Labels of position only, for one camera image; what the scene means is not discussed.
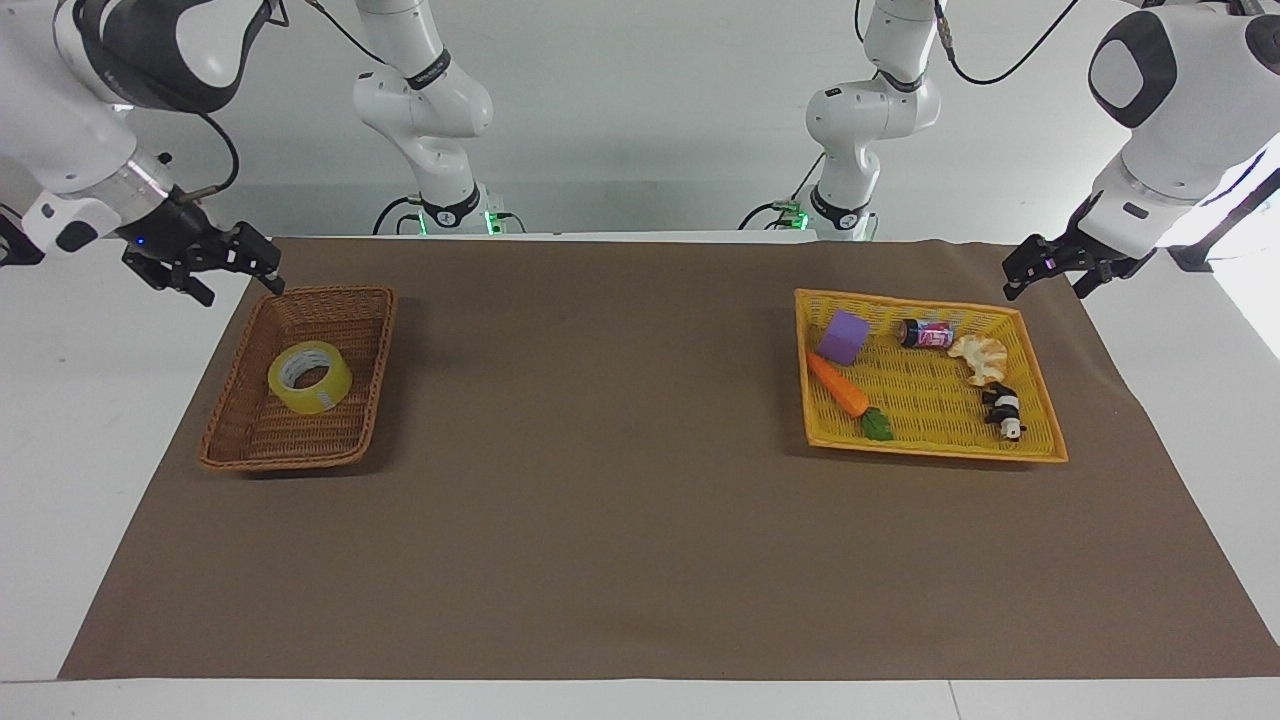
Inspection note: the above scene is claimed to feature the cream toy dumpling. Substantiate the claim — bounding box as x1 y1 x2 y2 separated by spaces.
946 334 1009 388

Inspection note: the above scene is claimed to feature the black and white toy panda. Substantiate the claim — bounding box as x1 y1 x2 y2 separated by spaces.
980 383 1028 442

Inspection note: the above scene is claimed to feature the brown wicker basket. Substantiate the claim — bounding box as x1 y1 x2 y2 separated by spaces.
198 285 398 473

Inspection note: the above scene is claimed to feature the yellow woven basket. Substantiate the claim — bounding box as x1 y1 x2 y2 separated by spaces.
794 288 1069 464

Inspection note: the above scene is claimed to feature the orange toy carrot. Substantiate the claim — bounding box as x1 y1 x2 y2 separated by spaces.
807 351 895 442

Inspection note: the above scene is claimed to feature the small drink can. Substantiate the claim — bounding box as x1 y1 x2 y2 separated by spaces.
897 318 956 351

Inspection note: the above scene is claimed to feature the black cable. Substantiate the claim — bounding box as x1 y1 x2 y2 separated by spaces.
789 150 828 205
178 108 244 203
303 0 388 67
933 0 1084 88
372 193 426 237
738 200 806 233

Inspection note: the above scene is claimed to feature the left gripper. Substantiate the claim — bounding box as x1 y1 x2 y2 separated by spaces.
1002 225 1156 302

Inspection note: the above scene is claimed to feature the yellow tape roll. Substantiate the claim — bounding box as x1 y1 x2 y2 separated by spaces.
267 340 354 416

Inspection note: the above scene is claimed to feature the black stand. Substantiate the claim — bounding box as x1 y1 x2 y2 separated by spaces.
1168 168 1280 274

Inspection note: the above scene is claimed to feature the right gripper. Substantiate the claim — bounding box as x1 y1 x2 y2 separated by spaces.
122 195 287 308

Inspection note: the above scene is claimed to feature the purple cube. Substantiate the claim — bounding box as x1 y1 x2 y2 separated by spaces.
818 309 871 367

